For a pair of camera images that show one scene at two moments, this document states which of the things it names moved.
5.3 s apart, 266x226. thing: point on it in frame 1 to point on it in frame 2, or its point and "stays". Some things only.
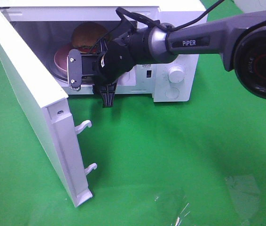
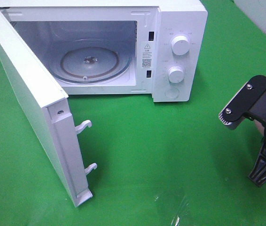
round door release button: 172,93 stays
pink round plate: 61,63 to 260,126
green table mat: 216,161 stays
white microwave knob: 176,74 stays
